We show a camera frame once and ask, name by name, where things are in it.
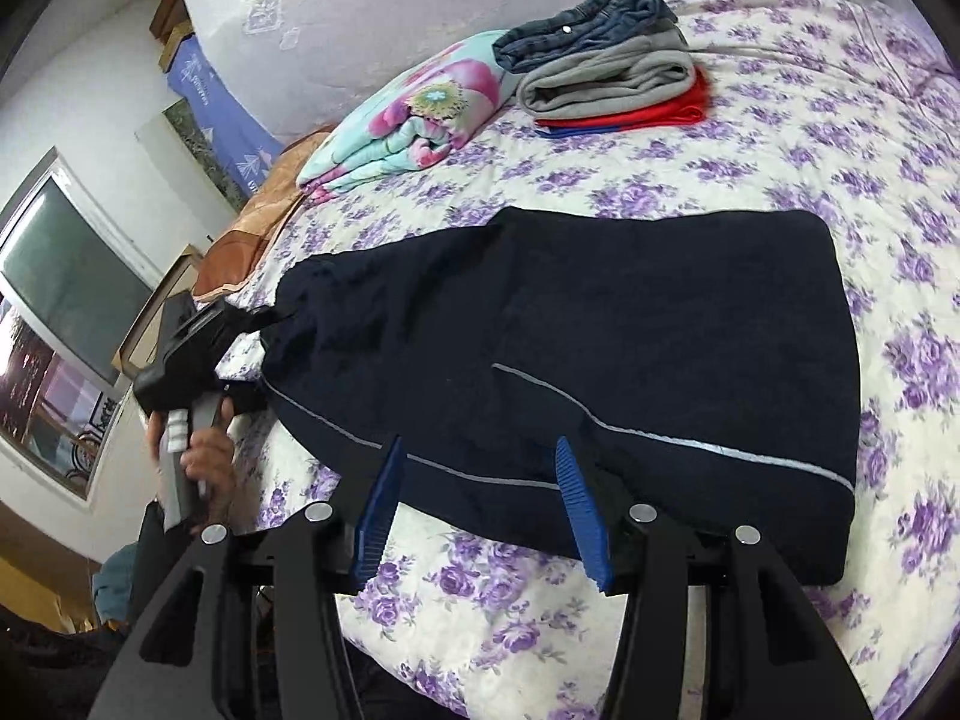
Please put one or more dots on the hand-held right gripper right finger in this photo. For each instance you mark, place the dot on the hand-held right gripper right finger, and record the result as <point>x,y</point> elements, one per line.
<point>585,517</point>

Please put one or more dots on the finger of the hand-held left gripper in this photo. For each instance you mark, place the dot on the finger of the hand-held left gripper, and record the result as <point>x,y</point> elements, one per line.
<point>244,399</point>
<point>255,321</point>

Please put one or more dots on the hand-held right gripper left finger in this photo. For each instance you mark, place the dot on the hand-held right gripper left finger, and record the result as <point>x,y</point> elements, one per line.
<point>379,510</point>

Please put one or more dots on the dark navy pants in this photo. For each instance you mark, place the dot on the dark navy pants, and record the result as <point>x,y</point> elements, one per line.
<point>600,360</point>

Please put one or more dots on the folded grey pants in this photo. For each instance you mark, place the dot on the folded grey pants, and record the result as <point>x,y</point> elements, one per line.
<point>607,82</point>

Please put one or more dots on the person's left hand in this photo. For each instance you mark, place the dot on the person's left hand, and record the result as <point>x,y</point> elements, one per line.
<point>214,472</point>

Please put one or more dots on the wooden nightstand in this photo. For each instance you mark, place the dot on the wooden nightstand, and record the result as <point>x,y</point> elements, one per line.
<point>161,307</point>

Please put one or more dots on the orange brown pillow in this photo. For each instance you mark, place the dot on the orange brown pillow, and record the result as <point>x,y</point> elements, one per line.
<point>247,240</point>

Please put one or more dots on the window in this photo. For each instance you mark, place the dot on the window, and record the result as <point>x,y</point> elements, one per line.
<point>60,315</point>

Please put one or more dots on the green framed picture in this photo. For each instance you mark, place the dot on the green framed picture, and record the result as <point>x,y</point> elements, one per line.
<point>202,157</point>

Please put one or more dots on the blue printed box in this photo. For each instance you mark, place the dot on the blue printed box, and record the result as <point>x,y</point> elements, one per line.
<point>217,112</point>

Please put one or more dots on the folded floral blanket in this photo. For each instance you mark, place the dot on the folded floral blanket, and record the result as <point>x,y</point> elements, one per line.
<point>420,112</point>

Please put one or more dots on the cardboard box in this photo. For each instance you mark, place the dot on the cardboard box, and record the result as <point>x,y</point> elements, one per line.
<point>171,22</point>

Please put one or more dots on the folded blue garment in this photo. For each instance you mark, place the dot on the folded blue garment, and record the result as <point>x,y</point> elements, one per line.
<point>577,129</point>

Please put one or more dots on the purple floral bedsheet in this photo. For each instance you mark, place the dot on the purple floral bedsheet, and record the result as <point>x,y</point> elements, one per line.
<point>750,165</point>

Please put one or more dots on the folded red garment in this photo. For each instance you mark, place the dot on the folded red garment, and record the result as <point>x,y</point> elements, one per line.
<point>675,109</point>

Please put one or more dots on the folded blue jeans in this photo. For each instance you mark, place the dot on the folded blue jeans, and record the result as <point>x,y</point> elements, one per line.
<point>592,22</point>

